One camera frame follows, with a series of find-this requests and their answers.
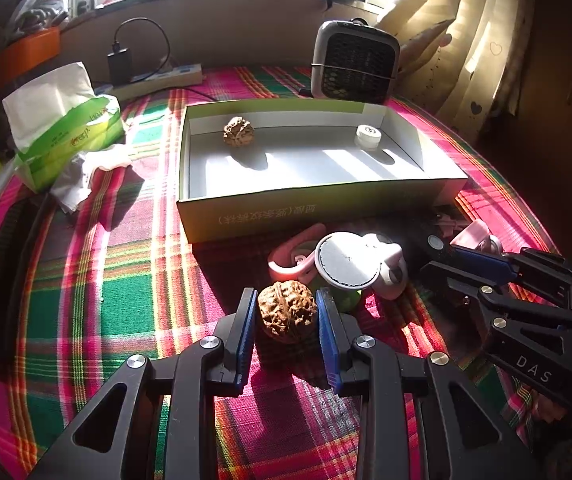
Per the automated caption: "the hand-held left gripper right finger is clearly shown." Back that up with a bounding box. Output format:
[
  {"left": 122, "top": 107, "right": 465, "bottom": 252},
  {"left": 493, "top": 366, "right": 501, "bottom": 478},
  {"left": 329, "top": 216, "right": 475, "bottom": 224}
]
[{"left": 315, "top": 290, "right": 547, "bottom": 480}]

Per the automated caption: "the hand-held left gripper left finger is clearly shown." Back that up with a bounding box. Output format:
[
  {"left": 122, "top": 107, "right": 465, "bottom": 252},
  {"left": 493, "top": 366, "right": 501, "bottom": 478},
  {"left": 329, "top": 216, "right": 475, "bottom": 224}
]
[{"left": 26, "top": 287, "right": 259, "bottom": 480}]

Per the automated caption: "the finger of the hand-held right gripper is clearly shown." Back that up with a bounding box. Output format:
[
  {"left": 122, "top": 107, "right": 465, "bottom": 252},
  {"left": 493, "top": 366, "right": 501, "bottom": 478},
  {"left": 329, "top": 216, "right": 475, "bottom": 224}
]
[
  {"left": 420, "top": 260, "right": 572, "bottom": 330},
  {"left": 448, "top": 244, "right": 572, "bottom": 288}
]

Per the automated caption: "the pink handheld fan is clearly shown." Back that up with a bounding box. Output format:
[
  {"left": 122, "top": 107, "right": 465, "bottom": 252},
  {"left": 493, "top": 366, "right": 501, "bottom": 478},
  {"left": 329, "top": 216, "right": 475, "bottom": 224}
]
[{"left": 448, "top": 219, "right": 504, "bottom": 256}]

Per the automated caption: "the brown walnut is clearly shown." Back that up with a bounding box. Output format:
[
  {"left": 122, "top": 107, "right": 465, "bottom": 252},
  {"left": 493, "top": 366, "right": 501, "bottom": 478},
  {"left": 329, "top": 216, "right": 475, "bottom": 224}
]
[
  {"left": 222, "top": 116, "right": 257, "bottom": 148},
  {"left": 257, "top": 281, "right": 318, "bottom": 345}
]

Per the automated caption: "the pink plastic clip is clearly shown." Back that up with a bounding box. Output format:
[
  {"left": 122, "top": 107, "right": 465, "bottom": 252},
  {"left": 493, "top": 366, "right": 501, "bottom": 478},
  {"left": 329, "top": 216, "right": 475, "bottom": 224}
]
[{"left": 267, "top": 223, "right": 327, "bottom": 285}]

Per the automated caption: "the green jar with grey lid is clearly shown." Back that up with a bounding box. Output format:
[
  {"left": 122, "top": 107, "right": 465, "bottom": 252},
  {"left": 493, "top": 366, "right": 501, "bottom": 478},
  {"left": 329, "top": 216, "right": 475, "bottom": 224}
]
[{"left": 313, "top": 232, "right": 382, "bottom": 313}]

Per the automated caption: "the cardboard box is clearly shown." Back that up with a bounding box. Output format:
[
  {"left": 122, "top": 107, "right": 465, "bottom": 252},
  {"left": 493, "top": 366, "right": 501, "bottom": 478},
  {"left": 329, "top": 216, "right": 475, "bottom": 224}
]
[{"left": 176, "top": 99, "right": 469, "bottom": 245}]

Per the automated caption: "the white round disc with knob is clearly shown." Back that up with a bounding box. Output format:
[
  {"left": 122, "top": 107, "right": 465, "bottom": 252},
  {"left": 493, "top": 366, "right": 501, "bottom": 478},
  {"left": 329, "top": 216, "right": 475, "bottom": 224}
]
[{"left": 366, "top": 232, "right": 409, "bottom": 301}]

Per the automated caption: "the plaid blanket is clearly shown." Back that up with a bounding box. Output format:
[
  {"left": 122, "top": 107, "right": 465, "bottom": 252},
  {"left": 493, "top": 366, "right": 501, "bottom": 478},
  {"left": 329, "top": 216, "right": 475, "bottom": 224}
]
[{"left": 0, "top": 65, "right": 567, "bottom": 480}]

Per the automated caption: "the white ribbed knob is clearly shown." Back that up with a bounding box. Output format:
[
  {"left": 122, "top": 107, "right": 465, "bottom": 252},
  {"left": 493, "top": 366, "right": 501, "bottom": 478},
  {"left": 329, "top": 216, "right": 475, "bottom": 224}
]
[{"left": 355, "top": 124, "right": 383, "bottom": 151}]

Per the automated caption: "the crumpled white tissue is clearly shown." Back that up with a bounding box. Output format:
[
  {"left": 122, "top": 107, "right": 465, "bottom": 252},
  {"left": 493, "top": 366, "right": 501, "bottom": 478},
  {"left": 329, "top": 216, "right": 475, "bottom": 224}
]
[{"left": 50, "top": 152, "right": 134, "bottom": 213}]

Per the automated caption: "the cream heart-print curtain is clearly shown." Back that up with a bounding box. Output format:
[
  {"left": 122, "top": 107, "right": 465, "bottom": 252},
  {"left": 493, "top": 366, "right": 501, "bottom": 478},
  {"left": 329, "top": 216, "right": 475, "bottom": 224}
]
[{"left": 373, "top": 0, "right": 537, "bottom": 143}]

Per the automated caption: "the grey portable heater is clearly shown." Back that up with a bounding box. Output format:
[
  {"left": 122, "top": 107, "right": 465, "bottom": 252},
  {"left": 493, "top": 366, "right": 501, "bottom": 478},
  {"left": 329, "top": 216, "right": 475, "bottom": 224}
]
[{"left": 310, "top": 19, "right": 401, "bottom": 106}]

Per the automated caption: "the black mesh object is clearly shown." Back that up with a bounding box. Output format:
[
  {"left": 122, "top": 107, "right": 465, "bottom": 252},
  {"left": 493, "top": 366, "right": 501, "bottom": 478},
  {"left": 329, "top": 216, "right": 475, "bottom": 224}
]
[{"left": 0, "top": 192, "right": 62, "bottom": 366}]

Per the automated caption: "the white power strip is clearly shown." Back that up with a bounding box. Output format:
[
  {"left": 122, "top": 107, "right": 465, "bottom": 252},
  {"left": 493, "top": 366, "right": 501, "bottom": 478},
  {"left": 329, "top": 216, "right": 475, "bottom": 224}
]
[{"left": 98, "top": 63, "right": 203, "bottom": 98}]

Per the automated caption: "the green tissue pack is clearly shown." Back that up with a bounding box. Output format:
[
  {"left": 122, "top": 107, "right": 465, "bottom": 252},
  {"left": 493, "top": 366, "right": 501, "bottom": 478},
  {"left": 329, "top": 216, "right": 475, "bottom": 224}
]
[{"left": 2, "top": 61, "right": 127, "bottom": 193}]

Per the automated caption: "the black power bank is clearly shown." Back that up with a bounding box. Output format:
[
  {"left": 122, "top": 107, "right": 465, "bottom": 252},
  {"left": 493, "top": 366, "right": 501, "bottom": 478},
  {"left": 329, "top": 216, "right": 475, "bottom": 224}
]
[{"left": 107, "top": 50, "right": 133, "bottom": 84}]

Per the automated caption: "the orange box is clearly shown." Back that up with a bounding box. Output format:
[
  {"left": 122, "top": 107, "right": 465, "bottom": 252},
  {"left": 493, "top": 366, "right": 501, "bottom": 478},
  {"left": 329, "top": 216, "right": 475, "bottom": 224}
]
[{"left": 0, "top": 27, "right": 62, "bottom": 86}]

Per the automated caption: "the clear plastic bag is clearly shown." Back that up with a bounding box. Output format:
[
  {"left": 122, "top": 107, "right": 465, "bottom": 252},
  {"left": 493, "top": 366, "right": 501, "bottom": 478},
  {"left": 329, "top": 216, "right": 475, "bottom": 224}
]
[{"left": 6, "top": 0, "right": 72, "bottom": 41}]

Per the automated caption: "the black charging cable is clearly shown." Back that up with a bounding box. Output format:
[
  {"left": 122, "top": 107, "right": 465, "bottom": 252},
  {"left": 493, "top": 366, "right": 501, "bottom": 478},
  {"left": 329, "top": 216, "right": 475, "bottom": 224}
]
[{"left": 113, "top": 17, "right": 172, "bottom": 73}]

